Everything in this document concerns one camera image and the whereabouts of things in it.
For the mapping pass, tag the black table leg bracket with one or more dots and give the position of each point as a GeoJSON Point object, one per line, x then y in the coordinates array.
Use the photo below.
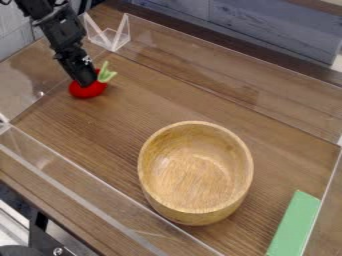
{"type": "Point", "coordinates": [41, 240]}

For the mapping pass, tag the clear acrylic corner bracket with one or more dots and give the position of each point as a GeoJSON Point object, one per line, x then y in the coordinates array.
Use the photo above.
{"type": "Point", "coordinates": [109, 38]}

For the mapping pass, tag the round wooden bowl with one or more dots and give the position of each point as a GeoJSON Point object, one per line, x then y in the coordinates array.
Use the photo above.
{"type": "Point", "coordinates": [196, 170]}

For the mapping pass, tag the clear acrylic tray wall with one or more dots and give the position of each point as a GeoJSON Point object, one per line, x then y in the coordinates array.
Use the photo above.
{"type": "Point", "coordinates": [69, 150]}

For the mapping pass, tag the red plush strawberry toy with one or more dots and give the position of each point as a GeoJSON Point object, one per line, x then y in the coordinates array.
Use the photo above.
{"type": "Point", "coordinates": [98, 86]}

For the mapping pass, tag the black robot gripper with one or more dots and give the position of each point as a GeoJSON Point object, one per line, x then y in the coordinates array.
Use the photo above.
{"type": "Point", "coordinates": [57, 19]}

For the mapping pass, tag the green foam block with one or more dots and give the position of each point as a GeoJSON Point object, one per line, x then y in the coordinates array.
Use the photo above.
{"type": "Point", "coordinates": [296, 224]}

